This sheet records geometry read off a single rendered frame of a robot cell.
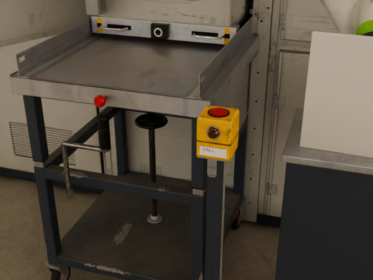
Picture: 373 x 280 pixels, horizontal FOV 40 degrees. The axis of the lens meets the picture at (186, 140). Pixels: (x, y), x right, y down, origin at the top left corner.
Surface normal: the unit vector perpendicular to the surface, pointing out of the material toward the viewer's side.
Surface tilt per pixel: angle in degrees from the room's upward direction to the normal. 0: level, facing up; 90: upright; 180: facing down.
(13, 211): 0
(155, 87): 0
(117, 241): 0
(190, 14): 90
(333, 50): 90
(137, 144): 90
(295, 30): 90
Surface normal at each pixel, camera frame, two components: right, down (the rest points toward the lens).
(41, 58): 0.95, 0.14
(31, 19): 0.72, 0.31
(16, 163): -0.31, 0.43
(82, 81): 0.00, -0.89
